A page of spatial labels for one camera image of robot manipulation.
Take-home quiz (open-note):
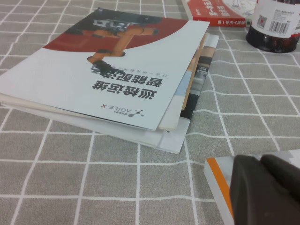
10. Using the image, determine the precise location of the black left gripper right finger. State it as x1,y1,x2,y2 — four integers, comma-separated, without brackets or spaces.
260,153,300,202

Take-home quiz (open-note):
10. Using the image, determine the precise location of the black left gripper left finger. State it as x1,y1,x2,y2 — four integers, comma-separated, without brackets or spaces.
229,154,300,225

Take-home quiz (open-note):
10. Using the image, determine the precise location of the black mesh pen holder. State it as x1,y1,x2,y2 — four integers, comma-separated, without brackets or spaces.
245,0,300,53

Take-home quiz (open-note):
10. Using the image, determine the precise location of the white ROS book orange stripe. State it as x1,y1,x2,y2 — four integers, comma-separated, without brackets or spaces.
203,150,300,225

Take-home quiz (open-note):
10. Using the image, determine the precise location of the white photo brochure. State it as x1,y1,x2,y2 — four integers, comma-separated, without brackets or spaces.
0,35,220,155

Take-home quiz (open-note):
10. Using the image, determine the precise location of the cream edged thin booklet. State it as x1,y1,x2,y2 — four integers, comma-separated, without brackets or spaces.
158,32,210,131

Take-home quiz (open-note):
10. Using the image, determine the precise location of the grey checked tablecloth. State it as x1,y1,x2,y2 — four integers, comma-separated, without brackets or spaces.
0,0,300,225

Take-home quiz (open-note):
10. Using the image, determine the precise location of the red book with map cover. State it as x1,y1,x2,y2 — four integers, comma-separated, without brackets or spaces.
182,0,253,27

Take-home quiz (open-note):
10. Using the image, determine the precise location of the white red robot brochure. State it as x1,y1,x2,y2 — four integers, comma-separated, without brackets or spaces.
0,7,210,131

